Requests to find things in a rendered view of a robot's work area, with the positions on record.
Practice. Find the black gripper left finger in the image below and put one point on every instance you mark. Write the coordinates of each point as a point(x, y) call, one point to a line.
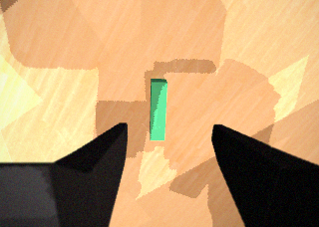
point(77, 190)

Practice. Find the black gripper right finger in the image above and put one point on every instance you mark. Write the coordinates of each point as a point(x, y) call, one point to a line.
point(270, 187)

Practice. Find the green rectangular post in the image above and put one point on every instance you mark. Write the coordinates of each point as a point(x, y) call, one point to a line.
point(158, 109)

